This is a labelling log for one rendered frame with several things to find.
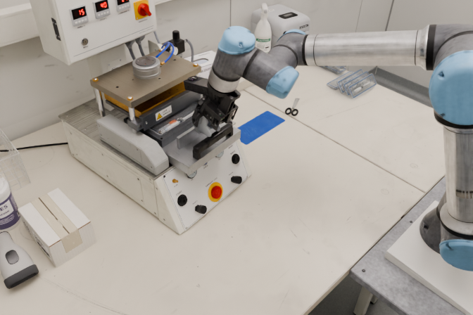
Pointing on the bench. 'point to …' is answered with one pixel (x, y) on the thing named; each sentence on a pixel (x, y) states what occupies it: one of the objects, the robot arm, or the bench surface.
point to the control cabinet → (92, 10)
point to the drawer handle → (212, 140)
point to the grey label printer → (281, 21)
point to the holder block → (167, 133)
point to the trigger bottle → (263, 31)
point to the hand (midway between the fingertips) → (198, 128)
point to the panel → (204, 184)
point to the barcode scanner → (15, 262)
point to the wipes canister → (8, 208)
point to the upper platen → (147, 100)
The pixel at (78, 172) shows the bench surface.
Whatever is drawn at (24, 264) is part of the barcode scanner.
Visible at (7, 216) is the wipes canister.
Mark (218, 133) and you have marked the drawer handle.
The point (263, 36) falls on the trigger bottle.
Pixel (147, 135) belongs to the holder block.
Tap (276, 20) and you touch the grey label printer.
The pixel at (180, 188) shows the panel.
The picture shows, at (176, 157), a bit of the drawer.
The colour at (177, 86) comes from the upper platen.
